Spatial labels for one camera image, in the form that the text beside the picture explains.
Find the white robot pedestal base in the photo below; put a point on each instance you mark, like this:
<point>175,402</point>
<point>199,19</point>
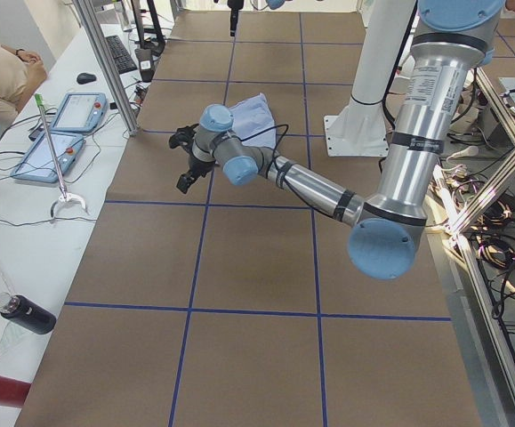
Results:
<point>360,130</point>

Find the black keyboard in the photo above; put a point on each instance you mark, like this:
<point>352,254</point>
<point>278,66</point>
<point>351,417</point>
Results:
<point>122,58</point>

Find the person in beige shirt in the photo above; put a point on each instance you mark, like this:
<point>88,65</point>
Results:
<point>21,74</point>

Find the black computer mouse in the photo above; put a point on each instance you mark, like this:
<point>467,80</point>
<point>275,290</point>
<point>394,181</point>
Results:
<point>85,78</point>

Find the lower blue teach pendant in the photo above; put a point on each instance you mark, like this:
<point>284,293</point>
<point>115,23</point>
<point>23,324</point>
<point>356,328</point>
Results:
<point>37,164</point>

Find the black water bottle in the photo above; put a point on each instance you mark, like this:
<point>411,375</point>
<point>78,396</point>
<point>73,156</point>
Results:
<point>20,310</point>

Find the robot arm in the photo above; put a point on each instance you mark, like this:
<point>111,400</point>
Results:
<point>272,4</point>
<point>412,68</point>

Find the reacher grabber stick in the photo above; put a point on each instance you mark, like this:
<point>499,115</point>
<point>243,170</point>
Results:
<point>65,197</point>

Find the blue teach pendant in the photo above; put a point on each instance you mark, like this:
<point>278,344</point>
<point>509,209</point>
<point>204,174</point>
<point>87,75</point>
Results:
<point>37,164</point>
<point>80,112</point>

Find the aluminium frame post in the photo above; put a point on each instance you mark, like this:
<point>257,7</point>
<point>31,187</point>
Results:
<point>86,13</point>

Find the upper blue teach pendant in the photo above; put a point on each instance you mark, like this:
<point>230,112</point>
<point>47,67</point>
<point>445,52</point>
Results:
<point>80,112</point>

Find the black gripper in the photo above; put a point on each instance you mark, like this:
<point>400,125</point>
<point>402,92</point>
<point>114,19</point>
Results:
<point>196,165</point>
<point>232,21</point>

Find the blue striped button shirt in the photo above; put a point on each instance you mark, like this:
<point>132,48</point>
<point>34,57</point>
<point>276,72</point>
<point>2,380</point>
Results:
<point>254,123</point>

